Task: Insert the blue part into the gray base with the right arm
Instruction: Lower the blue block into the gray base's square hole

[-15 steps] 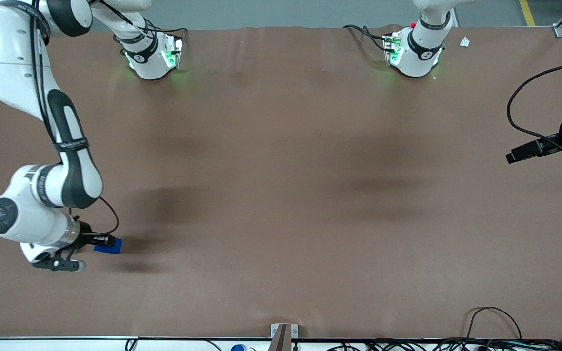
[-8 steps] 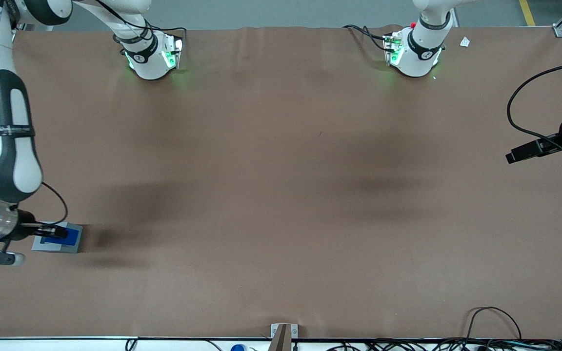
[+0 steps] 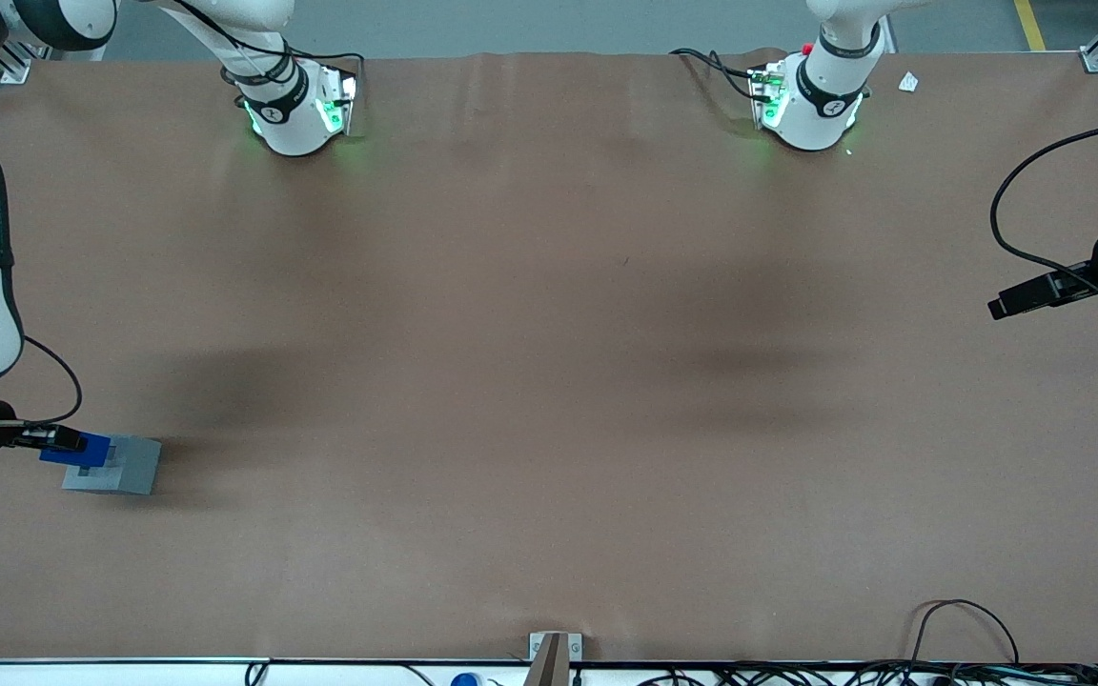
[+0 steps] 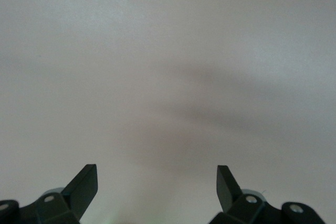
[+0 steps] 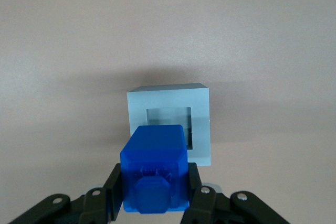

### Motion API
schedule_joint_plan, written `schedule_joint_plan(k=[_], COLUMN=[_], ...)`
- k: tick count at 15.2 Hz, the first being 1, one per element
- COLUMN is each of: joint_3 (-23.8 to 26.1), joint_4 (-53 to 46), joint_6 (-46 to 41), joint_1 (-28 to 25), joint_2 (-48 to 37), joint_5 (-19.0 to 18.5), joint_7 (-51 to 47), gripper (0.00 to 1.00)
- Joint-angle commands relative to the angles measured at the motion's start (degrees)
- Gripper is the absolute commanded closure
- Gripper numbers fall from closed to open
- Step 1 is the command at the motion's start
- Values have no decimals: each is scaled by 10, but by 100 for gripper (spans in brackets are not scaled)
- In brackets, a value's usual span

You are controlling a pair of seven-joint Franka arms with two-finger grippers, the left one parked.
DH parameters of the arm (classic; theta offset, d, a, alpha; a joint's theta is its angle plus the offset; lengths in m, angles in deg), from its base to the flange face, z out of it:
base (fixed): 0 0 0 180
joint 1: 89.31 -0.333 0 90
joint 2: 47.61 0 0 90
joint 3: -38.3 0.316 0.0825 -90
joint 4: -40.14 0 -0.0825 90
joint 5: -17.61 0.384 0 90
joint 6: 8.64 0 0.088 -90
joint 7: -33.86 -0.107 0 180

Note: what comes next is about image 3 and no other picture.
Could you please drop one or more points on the brown table cover mat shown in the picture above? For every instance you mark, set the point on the brown table cover mat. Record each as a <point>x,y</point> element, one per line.
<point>549,381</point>

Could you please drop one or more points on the white paper scrap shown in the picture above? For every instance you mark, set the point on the white paper scrap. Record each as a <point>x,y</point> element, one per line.
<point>908,82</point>

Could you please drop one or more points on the blue plastic block part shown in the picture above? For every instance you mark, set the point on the blue plastic block part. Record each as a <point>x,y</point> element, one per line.
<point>97,450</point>

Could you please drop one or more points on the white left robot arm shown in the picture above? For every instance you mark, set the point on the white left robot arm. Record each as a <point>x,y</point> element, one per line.
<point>816,105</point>

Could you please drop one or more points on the gray square base with socket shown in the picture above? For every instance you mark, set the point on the gray square base with socket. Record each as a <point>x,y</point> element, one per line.
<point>130,473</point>

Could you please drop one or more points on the blue round cap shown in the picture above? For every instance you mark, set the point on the blue round cap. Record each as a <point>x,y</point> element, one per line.
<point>465,680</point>

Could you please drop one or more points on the metal table edge bracket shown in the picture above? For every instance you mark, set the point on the metal table edge bracket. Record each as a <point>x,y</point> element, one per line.
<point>537,644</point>

